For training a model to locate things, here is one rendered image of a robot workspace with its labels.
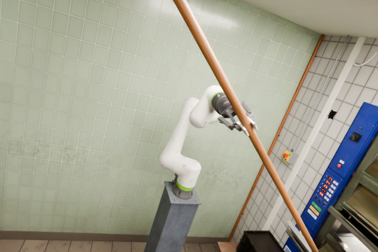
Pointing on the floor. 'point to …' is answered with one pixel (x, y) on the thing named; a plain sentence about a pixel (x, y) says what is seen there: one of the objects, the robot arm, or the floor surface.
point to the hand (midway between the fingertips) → (247, 125)
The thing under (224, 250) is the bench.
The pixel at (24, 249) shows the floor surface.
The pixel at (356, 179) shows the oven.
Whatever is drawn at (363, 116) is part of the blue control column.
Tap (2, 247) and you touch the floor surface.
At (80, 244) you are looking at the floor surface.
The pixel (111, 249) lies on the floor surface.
